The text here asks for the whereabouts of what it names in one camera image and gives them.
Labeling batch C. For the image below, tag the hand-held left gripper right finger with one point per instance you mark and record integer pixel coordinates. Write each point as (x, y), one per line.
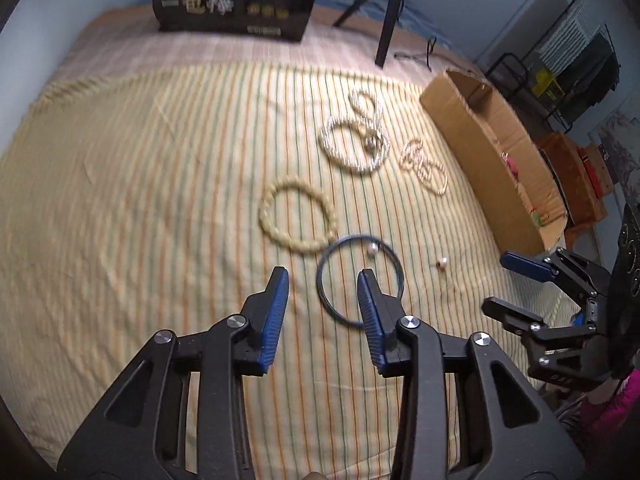
(371, 320)

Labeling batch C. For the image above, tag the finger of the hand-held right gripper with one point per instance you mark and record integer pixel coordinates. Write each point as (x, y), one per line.
(510, 312)
(525, 264)

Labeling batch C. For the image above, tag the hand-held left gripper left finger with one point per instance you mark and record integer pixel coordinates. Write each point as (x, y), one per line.
(275, 317)

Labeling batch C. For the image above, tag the person's right forearm pink sleeve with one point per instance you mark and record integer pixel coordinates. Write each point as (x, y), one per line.
(616, 402)

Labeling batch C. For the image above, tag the pearl stud earring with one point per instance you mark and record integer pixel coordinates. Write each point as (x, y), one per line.
(372, 249)
(442, 263)

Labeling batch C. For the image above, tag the pink item in box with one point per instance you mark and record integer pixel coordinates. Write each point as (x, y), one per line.
(511, 164)

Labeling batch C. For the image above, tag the brown storage box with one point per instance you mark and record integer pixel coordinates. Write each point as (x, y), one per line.
(567, 170)

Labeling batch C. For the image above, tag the red box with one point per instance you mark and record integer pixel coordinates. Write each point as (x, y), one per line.
(595, 172)

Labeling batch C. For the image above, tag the open cardboard box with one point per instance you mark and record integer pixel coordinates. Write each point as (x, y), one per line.
(475, 160)

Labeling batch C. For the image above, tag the yellow green box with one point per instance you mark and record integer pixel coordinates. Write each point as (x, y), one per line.
(546, 83)

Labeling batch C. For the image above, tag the striped yellow blanket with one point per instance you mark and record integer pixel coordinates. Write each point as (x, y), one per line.
(150, 185)

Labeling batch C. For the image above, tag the black metal rack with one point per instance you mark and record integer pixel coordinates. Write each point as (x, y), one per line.
(505, 67)

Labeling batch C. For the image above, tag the dark hanging clothes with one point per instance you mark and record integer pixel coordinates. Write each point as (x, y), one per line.
(590, 72)

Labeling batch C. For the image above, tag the black tripod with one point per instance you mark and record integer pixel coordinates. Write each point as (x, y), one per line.
(389, 25)

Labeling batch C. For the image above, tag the black printed box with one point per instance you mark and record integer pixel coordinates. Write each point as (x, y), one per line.
(220, 15)

